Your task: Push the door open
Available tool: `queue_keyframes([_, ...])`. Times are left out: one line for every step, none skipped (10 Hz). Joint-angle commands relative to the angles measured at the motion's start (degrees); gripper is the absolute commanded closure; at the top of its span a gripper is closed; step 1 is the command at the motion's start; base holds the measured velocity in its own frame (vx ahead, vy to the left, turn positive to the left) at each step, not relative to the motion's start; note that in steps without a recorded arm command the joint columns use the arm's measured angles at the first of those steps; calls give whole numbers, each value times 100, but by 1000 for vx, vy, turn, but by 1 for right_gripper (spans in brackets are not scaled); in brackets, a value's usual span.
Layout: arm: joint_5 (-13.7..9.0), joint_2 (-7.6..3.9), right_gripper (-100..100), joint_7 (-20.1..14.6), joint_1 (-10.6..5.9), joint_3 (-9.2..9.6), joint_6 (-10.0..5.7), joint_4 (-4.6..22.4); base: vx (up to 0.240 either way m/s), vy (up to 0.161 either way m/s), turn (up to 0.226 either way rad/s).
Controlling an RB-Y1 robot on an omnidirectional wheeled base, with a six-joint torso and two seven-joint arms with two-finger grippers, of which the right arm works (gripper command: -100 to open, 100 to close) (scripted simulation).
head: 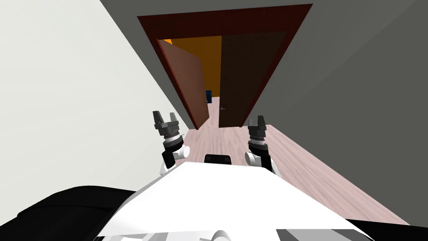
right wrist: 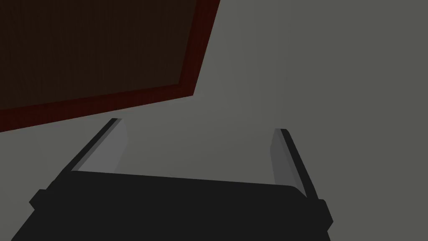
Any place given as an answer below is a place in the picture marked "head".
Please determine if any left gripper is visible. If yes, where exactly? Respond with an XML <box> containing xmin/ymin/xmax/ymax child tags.
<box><xmin>152</xmin><ymin>110</ymin><xmax>181</xmax><ymax>137</ymax></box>

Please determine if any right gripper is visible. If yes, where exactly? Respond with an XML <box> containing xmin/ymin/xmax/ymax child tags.
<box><xmin>247</xmin><ymin>115</ymin><xmax>268</xmax><ymax>139</ymax></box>

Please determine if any reddish brown door leaf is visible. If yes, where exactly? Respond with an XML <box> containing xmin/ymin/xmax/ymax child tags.
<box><xmin>157</xmin><ymin>39</ymin><xmax>211</xmax><ymax>131</ymax></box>

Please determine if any dark brown door leaf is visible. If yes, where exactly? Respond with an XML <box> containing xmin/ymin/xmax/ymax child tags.
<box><xmin>219</xmin><ymin>31</ymin><xmax>289</xmax><ymax>128</ymax></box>

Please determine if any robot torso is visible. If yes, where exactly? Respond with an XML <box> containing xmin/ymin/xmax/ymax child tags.
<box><xmin>95</xmin><ymin>154</ymin><xmax>377</xmax><ymax>241</ymax></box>

